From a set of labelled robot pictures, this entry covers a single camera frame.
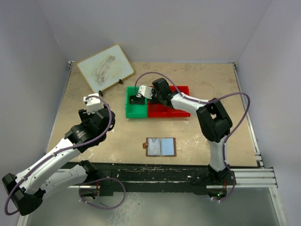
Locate red plastic bin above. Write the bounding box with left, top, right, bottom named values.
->
left=167, top=86, right=190, bottom=118
left=147, top=88, right=174, bottom=118

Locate green plastic bin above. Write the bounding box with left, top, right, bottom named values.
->
left=125, top=86, right=147, bottom=119

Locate brown leather card holder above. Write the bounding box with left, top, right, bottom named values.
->
left=143, top=137, right=176, bottom=157

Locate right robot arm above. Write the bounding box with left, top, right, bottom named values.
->
left=152, top=78, right=233, bottom=184

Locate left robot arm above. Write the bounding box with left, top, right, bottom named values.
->
left=2, top=108, right=115, bottom=216

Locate black VIP card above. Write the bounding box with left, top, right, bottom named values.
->
left=129, top=95, right=145, bottom=105

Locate small whiteboard on stand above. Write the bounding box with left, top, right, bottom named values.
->
left=77, top=44, right=135, bottom=93

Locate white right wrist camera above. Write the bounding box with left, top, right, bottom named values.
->
left=136, top=85, right=153, bottom=99

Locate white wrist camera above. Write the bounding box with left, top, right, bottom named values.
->
left=83, top=93, right=103, bottom=115
left=136, top=85, right=153, bottom=99

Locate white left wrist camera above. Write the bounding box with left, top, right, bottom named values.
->
left=83, top=93, right=103, bottom=115

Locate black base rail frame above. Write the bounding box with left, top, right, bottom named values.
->
left=60, top=161, right=238, bottom=196

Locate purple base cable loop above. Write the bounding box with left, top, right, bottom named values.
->
left=78, top=176, right=127, bottom=210

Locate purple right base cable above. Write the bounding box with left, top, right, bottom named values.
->
left=210, top=162, right=237, bottom=203

